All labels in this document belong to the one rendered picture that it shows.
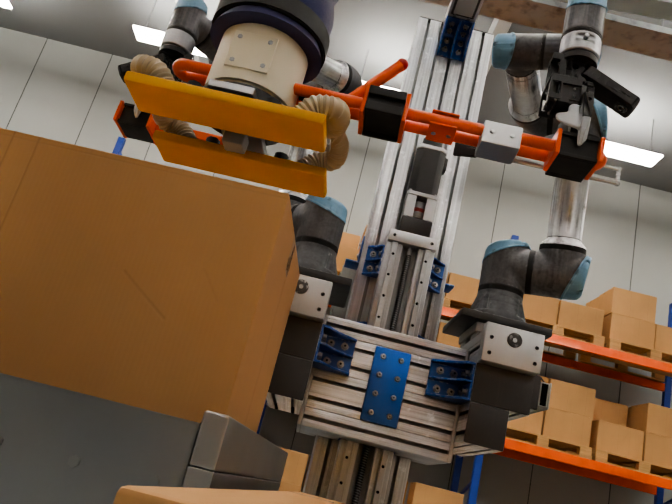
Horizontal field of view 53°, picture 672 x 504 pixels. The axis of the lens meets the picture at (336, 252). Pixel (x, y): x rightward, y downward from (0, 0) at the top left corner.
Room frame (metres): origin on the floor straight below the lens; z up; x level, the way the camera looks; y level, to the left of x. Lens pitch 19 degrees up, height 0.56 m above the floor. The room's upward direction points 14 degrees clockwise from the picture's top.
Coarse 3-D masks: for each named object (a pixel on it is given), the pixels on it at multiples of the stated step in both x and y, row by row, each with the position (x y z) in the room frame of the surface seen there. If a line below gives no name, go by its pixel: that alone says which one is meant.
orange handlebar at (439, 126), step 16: (176, 64) 1.09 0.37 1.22; (192, 64) 1.08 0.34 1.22; (208, 64) 1.08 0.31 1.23; (304, 96) 1.08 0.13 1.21; (336, 96) 1.06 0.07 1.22; (352, 96) 1.06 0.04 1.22; (352, 112) 1.10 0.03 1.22; (416, 112) 1.05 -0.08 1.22; (432, 112) 1.06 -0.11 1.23; (448, 112) 1.05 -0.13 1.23; (416, 128) 1.09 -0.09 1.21; (432, 128) 1.07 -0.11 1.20; (448, 128) 1.05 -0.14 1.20; (464, 128) 1.05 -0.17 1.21; (480, 128) 1.04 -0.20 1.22; (448, 144) 1.11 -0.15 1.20; (528, 144) 1.04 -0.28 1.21; (544, 144) 1.04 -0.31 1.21; (544, 160) 1.08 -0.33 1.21
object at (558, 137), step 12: (564, 132) 1.03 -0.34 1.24; (564, 144) 1.03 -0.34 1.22; (576, 144) 1.03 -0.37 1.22; (588, 144) 1.03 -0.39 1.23; (600, 144) 1.02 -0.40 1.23; (552, 156) 1.04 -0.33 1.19; (564, 156) 1.03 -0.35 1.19; (576, 156) 1.02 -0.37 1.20; (588, 156) 1.03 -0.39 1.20; (600, 156) 1.01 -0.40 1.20; (552, 168) 1.08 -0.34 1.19; (564, 168) 1.07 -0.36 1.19; (576, 168) 1.06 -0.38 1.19; (588, 168) 1.05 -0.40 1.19
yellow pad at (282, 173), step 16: (160, 144) 1.18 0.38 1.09; (176, 144) 1.16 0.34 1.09; (192, 144) 1.16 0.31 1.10; (208, 144) 1.15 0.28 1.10; (176, 160) 1.24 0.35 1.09; (192, 160) 1.22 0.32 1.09; (208, 160) 1.20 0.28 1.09; (224, 160) 1.18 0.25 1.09; (240, 160) 1.16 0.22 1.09; (256, 160) 1.15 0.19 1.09; (272, 160) 1.14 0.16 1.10; (288, 160) 1.14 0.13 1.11; (240, 176) 1.23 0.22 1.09; (256, 176) 1.21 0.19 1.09; (272, 176) 1.19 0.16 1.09; (288, 176) 1.17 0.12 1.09; (304, 176) 1.16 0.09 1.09; (320, 176) 1.14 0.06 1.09; (304, 192) 1.23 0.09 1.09; (320, 192) 1.21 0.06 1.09
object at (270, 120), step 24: (144, 96) 1.01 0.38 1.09; (168, 96) 0.99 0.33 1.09; (192, 96) 0.97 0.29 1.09; (216, 96) 0.96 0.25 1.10; (240, 96) 0.96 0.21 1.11; (192, 120) 1.05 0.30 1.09; (216, 120) 1.03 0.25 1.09; (240, 120) 1.01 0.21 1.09; (264, 120) 0.99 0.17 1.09; (288, 120) 0.97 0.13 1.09; (312, 120) 0.95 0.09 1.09; (288, 144) 1.05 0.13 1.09; (312, 144) 1.02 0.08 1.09
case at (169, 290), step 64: (0, 128) 0.95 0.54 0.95; (0, 192) 0.94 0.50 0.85; (64, 192) 0.94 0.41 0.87; (128, 192) 0.93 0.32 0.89; (192, 192) 0.92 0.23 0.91; (256, 192) 0.92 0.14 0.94; (0, 256) 0.94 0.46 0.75; (64, 256) 0.93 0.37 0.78; (128, 256) 0.93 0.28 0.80; (192, 256) 0.92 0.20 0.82; (256, 256) 0.92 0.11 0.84; (0, 320) 0.94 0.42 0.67; (64, 320) 0.93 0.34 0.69; (128, 320) 0.93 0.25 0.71; (192, 320) 0.92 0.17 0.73; (256, 320) 0.94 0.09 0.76; (64, 384) 0.93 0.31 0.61; (128, 384) 0.92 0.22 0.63; (192, 384) 0.92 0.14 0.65; (256, 384) 1.13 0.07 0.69
